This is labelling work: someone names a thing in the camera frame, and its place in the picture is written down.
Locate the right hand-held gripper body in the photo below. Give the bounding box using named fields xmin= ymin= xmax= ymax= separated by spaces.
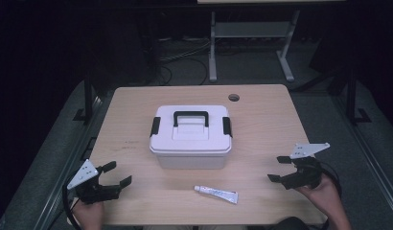
xmin=280 ymin=142 xmax=331 ymax=191

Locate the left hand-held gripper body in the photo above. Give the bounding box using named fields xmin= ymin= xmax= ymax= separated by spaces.
xmin=66 ymin=158 xmax=122 ymax=205

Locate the white ointment tube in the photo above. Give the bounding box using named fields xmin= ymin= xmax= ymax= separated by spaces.
xmin=193 ymin=185 xmax=240 ymax=205

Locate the white plastic storage box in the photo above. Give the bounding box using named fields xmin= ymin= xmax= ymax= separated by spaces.
xmin=151 ymin=149 xmax=230 ymax=171

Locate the white lid with black handle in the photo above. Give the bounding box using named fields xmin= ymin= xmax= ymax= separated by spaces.
xmin=149 ymin=104 xmax=234 ymax=155

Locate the person's left hand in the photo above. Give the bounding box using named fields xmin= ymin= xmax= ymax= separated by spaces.
xmin=71 ymin=198 xmax=105 ymax=230

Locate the person's right hand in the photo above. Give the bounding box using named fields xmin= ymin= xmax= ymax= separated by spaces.
xmin=295 ymin=172 xmax=343 ymax=222

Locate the black round object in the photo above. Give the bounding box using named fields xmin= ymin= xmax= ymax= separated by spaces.
xmin=270 ymin=216 xmax=312 ymax=230

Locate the black upright stand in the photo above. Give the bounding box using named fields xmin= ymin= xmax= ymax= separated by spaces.
xmin=344 ymin=68 xmax=373 ymax=125
xmin=73 ymin=75 xmax=96 ymax=124

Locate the left hand-held gripper cable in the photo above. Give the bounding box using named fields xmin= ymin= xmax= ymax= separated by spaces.
xmin=61 ymin=183 xmax=82 ymax=230

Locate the hand-held gripper cable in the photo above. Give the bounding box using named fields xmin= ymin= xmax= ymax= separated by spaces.
xmin=318 ymin=161 xmax=343 ymax=199
xmin=61 ymin=183 xmax=82 ymax=230

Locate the aluminium floor rail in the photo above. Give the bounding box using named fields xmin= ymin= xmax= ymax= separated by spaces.
xmin=332 ymin=95 xmax=393 ymax=221
xmin=33 ymin=95 xmax=106 ymax=230

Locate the right hand-held gripper cable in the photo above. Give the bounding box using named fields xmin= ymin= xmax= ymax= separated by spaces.
xmin=318 ymin=161 xmax=343 ymax=199

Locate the grey metal table frame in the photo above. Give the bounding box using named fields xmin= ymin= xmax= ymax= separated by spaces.
xmin=208 ymin=9 xmax=301 ymax=83

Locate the bundle of floor cables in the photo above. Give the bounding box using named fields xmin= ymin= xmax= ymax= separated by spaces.
xmin=154 ymin=36 xmax=212 ymax=86

